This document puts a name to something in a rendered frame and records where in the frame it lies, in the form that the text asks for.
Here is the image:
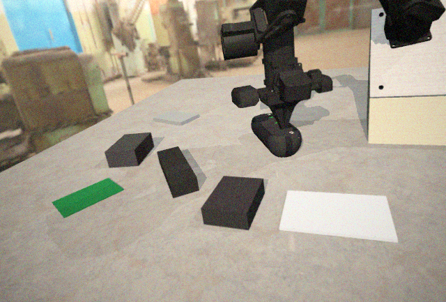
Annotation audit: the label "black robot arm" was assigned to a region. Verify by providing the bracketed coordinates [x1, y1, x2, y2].
[220, 0, 445, 103]

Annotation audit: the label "flat green rectangular plate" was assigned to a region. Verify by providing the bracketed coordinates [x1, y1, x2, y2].
[52, 178, 124, 218]

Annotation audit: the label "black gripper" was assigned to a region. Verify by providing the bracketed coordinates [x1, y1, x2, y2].
[231, 51, 332, 130]

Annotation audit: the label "dark grey controller unit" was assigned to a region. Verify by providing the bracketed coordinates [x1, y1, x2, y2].
[251, 113, 302, 158]

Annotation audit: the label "white flat sheet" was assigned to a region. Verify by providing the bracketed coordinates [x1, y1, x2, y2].
[279, 190, 398, 243]

